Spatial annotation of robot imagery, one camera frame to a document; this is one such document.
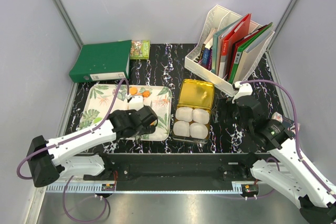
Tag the grey slotted cable duct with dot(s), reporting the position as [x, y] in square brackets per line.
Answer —
[100, 188]

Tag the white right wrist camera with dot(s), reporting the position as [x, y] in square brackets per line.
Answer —
[244, 89]

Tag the teal folder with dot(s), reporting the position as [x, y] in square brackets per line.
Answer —
[215, 45]

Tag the orange flower cookie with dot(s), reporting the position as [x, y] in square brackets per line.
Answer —
[146, 94]

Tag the green card box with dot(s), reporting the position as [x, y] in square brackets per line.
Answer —
[140, 50]

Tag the green folder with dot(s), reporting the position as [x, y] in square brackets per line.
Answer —
[245, 45]

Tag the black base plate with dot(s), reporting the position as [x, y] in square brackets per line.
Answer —
[176, 172]

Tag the gold cookie tin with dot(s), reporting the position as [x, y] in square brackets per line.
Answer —
[195, 94]

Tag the floral rectangular tray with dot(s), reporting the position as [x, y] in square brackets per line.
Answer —
[100, 98]

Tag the green round cookie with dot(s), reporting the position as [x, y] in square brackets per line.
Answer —
[97, 120]

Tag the white file organizer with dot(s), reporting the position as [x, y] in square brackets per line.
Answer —
[217, 17]

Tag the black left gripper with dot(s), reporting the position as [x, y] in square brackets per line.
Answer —
[145, 131]

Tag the green ring binder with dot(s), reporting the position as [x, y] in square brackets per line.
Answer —
[104, 61]

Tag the beige folder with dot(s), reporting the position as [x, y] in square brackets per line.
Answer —
[253, 59]

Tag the red folder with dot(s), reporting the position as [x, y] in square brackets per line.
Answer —
[235, 33]

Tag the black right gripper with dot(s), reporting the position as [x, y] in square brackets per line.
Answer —
[225, 104]

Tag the blue book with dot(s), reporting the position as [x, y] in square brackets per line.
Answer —
[207, 58]

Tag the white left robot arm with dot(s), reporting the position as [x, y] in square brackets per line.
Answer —
[49, 159]

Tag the orange round cookie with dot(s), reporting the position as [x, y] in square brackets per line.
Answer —
[133, 90]

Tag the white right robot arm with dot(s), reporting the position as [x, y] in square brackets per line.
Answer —
[310, 191]

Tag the floral pink pouch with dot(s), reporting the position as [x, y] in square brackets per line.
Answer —
[288, 123]

